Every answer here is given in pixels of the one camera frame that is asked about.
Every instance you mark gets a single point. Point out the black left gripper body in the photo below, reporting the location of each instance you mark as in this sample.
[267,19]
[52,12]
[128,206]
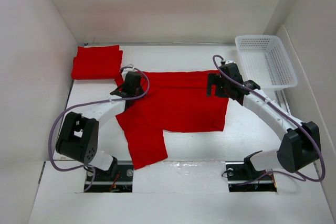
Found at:
[137,91]

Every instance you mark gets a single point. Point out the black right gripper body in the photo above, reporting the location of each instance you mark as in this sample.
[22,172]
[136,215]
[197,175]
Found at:
[213,85]

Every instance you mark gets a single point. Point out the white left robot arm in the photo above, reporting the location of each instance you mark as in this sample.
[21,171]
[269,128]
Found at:
[79,133]

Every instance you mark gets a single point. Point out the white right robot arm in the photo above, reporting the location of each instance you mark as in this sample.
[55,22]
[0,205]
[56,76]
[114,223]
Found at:
[300,141]

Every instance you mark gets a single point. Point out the folded red t shirt stack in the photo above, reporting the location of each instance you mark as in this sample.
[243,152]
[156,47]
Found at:
[97,63]

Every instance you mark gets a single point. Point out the white perforated plastic basket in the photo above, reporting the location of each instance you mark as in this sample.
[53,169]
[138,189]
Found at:
[263,59]

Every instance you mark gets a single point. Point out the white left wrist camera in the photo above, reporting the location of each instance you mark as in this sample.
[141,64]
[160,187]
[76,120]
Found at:
[125,70]

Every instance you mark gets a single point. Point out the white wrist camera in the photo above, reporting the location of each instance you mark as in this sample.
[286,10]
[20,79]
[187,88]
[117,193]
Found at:
[125,70]
[228,62]

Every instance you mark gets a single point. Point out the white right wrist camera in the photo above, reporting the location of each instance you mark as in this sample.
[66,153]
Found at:
[228,62]

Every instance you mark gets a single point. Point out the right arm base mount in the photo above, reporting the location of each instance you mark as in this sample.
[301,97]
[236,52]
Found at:
[242,177]

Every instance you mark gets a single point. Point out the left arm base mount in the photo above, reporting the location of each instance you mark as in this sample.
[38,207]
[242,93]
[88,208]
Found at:
[120,182]

